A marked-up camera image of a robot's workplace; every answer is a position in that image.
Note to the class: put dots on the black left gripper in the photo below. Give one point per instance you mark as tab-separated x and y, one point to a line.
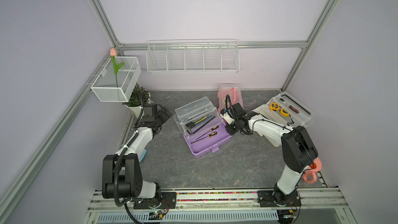
161	113

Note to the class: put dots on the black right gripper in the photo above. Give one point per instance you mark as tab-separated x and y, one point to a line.
230	131

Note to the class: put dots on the purple toolbox clear lid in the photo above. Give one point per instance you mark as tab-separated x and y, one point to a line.
203	134

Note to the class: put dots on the pink toolbox clear lid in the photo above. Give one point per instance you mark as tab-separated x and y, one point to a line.
233	90

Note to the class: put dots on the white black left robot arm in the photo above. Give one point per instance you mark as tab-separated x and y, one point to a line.
122	178

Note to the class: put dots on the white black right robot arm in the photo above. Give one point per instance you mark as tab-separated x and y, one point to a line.
299	151

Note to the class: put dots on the silver combination wrench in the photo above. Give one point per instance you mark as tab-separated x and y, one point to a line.
194	115

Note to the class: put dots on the potted green plant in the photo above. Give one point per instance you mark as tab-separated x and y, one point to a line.
138	97

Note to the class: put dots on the yellow tape measure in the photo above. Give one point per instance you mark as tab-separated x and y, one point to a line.
274	107
284	113

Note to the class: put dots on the white toolbox clear lid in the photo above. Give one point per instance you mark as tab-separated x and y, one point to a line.
280	115

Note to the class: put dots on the small white mesh basket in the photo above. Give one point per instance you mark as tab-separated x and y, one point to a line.
104	85

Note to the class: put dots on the pink artificial tulip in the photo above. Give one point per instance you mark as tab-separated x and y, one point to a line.
116	66

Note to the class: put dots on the pink watering can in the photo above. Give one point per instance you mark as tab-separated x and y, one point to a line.
310	175

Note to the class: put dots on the long white wire basket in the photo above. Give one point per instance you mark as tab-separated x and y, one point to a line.
193	56

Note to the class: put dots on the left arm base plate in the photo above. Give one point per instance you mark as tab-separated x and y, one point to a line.
166	200

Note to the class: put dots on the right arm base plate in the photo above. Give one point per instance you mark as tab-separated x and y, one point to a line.
276	198

